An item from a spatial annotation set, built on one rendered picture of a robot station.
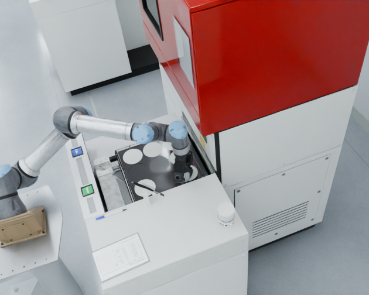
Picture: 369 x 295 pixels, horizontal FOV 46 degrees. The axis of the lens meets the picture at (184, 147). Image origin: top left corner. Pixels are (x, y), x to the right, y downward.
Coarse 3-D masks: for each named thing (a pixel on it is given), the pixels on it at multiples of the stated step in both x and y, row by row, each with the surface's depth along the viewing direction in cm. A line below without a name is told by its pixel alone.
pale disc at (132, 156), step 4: (128, 152) 220; (132, 152) 220; (136, 152) 219; (140, 152) 219; (124, 156) 218; (128, 156) 218; (132, 156) 218; (136, 156) 218; (140, 156) 217; (124, 160) 217; (128, 160) 216; (132, 160) 216; (136, 160) 216
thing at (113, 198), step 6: (108, 168) 217; (102, 180) 212; (108, 180) 212; (114, 180) 211; (102, 186) 210; (108, 186) 209; (114, 186) 209; (102, 192) 207; (108, 192) 207; (114, 192) 207; (108, 198) 204; (114, 198) 204; (120, 198) 204; (108, 204) 202; (114, 204) 202; (120, 204) 201
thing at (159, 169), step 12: (144, 144) 223; (120, 156) 219; (144, 156) 217; (156, 156) 216; (168, 156) 216; (132, 168) 213; (144, 168) 212; (156, 168) 211; (168, 168) 211; (132, 180) 208; (156, 180) 206; (168, 180) 206; (192, 180) 204; (132, 192) 203
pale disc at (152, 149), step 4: (148, 144) 222; (152, 144) 222; (156, 144) 222; (144, 148) 221; (148, 148) 221; (152, 148) 220; (156, 148) 220; (160, 148) 220; (144, 152) 219; (148, 152) 219; (152, 152) 218; (156, 152) 218; (160, 152) 218; (148, 156) 217; (152, 156) 217
